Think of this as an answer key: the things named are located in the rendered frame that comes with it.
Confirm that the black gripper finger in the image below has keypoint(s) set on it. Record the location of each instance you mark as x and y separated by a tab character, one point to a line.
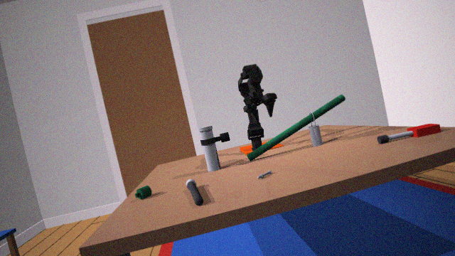
255	114
270	106

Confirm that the dark grey cup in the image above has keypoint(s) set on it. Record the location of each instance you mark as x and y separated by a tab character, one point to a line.
224	137

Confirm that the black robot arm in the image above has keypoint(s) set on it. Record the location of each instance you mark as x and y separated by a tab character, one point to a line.
254	75

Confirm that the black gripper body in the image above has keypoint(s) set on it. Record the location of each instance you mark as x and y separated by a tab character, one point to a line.
264	98

